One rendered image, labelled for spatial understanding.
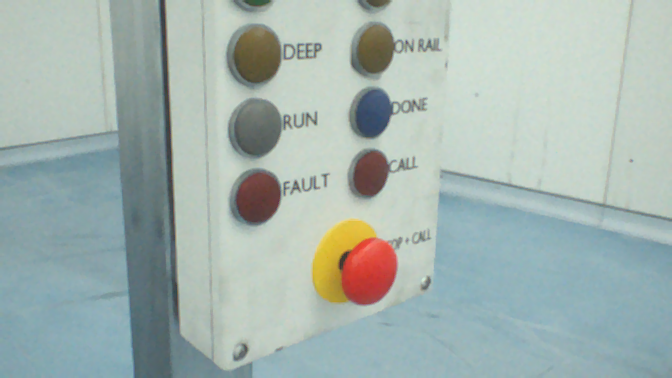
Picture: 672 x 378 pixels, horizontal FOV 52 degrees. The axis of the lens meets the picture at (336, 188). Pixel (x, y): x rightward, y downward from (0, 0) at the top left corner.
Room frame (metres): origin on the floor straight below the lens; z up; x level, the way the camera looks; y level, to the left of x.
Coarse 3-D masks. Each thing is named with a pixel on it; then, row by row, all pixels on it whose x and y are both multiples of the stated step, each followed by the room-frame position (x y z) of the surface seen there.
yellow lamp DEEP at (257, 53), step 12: (240, 36) 0.33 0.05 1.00; (252, 36) 0.33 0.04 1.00; (264, 36) 0.34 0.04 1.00; (240, 48) 0.33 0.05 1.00; (252, 48) 0.33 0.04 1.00; (264, 48) 0.33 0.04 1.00; (276, 48) 0.34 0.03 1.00; (240, 60) 0.33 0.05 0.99; (252, 60) 0.33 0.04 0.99; (264, 60) 0.33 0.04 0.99; (276, 60) 0.34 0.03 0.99; (240, 72) 0.33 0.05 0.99; (252, 72) 0.33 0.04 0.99; (264, 72) 0.34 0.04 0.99
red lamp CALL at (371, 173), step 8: (376, 152) 0.39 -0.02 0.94; (360, 160) 0.38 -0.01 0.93; (368, 160) 0.38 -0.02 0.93; (376, 160) 0.39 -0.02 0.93; (384, 160) 0.39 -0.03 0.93; (360, 168) 0.38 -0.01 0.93; (368, 168) 0.38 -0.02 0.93; (376, 168) 0.39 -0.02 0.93; (384, 168) 0.39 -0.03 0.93; (360, 176) 0.38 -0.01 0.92; (368, 176) 0.38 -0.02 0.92; (376, 176) 0.39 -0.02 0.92; (384, 176) 0.39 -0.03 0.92; (360, 184) 0.38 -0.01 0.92; (368, 184) 0.38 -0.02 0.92; (376, 184) 0.39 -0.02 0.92; (384, 184) 0.39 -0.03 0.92; (360, 192) 0.38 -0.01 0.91; (368, 192) 0.38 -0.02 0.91; (376, 192) 0.39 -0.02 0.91
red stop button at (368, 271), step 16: (368, 240) 0.36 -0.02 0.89; (384, 240) 0.37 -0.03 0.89; (352, 256) 0.36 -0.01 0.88; (368, 256) 0.36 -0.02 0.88; (384, 256) 0.36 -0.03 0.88; (352, 272) 0.35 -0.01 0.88; (368, 272) 0.36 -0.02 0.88; (384, 272) 0.36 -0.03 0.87; (352, 288) 0.35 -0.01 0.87; (368, 288) 0.36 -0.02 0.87; (384, 288) 0.36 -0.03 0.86; (368, 304) 0.36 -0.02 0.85
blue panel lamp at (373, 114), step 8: (368, 96) 0.38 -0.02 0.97; (376, 96) 0.39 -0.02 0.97; (384, 96) 0.39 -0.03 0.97; (360, 104) 0.38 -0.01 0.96; (368, 104) 0.38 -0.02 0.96; (376, 104) 0.39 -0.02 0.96; (384, 104) 0.39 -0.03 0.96; (360, 112) 0.38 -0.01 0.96; (368, 112) 0.38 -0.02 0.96; (376, 112) 0.39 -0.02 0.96; (384, 112) 0.39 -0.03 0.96; (360, 120) 0.38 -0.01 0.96; (368, 120) 0.38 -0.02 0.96; (376, 120) 0.39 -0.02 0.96; (384, 120) 0.39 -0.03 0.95; (360, 128) 0.38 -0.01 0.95; (368, 128) 0.38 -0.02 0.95; (376, 128) 0.39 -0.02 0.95; (384, 128) 0.39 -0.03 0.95
